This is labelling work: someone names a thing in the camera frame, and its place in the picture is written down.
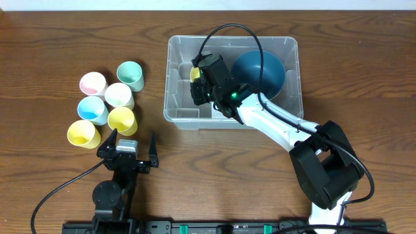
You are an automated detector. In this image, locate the mint green cup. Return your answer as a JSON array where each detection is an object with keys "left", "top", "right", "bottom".
[{"left": 116, "top": 61, "right": 144, "bottom": 92}]

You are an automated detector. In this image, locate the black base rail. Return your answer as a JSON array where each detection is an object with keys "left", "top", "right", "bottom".
[{"left": 61, "top": 218, "right": 387, "bottom": 234}]

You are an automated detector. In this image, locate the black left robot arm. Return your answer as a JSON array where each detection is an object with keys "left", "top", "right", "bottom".
[{"left": 88, "top": 129, "right": 158, "bottom": 234}]

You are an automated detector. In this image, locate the cream white cup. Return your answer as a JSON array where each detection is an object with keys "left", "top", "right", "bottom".
[{"left": 105, "top": 83, "right": 135, "bottom": 110}]

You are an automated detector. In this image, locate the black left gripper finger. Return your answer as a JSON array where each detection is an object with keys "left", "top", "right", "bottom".
[
  {"left": 149, "top": 133, "right": 159, "bottom": 168},
  {"left": 96, "top": 129, "right": 118, "bottom": 159}
]

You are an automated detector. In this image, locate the light blue cup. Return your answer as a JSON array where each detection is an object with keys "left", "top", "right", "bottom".
[{"left": 77, "top": 96, "right": 109, "bottom": 125}]

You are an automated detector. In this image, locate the pink cup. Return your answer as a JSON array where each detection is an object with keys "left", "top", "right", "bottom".
[{"left": 79, "top": 71, "right": 108, "bottom": 100}]

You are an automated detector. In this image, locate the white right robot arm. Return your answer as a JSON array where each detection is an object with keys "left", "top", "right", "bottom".
[{"left": 164, "top": 50, "right": 364, "bottom": 232}]

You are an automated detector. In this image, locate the yellow bowl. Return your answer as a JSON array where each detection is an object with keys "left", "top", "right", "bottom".
[{"left": 190, "top": 67, "right": 201, "bottom": 83}]

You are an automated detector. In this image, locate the clear plastic storage bin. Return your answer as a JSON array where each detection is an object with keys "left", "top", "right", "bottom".
[{"left": 163, "top": 35, "right": 304, "bottom": 130}]

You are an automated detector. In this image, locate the dark blue bowl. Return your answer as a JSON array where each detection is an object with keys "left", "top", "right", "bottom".
[{"left": 231, "top": 50, "right": 285, "bottom": 99}]

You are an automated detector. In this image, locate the yellow cup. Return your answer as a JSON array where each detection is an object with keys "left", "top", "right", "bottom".
[
  {"left": 108, "top": 107, "right": 138, "bottom": 136},
  {"left": 67, "top": 120, "right": 101, "bottom": 149}
]

